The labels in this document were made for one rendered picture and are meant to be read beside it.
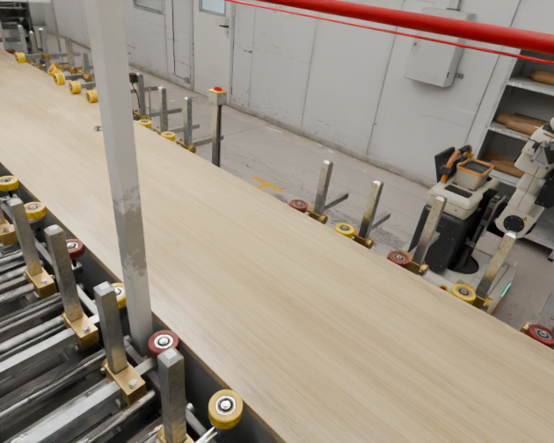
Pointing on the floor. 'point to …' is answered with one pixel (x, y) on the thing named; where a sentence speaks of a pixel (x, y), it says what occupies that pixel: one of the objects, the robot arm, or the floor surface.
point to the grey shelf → (516, 142)
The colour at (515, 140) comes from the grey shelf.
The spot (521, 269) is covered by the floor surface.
